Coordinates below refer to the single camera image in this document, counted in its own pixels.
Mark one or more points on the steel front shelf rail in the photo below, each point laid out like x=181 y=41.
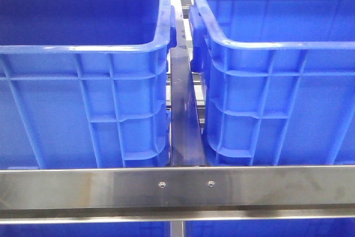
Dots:
x=177 y=193

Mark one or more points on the steel shelf divider bar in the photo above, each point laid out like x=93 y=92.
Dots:
x=186 y=144

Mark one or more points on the blue empty bin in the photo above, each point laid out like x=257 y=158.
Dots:
x=83 y=83

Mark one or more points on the blue bin with buttons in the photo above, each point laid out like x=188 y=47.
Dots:
x=279 y=79

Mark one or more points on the blue bin lower right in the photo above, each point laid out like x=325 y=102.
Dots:
x=286 y=227

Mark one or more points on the blue bin lower left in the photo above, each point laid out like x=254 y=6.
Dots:
x=88 y=229

